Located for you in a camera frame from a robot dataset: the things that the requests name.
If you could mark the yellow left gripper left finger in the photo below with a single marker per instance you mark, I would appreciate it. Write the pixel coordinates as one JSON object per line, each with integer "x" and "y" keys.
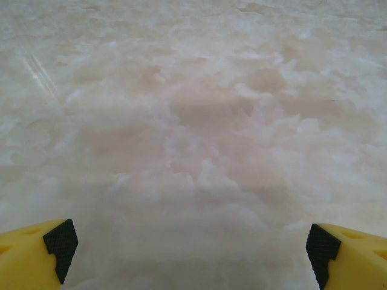
{"x": 24, "y": 259}

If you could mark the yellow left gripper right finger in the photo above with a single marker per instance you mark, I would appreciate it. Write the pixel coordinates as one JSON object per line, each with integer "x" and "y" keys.
{"x": 362, "y": 262}

